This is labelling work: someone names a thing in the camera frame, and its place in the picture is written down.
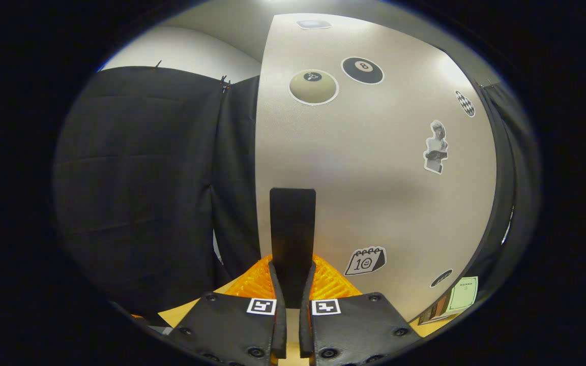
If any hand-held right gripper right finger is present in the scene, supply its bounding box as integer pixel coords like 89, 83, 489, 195
299, 254, 422, 366

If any black backdrop cloth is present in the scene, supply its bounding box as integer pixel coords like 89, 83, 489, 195
54, 65, 542, 318

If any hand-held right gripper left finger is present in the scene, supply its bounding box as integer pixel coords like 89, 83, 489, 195
168, 254, 287, 366

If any black door handle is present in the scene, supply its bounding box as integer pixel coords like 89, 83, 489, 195
270, 188, 317, 309

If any beige cabinet door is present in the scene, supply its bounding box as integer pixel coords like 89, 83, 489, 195
255, 13, 500, 324

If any pale green booklet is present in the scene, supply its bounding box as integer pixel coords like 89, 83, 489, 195
447, 276, 479, 312

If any brown card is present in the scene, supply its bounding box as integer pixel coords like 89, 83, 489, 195
418, 294, 450, 326

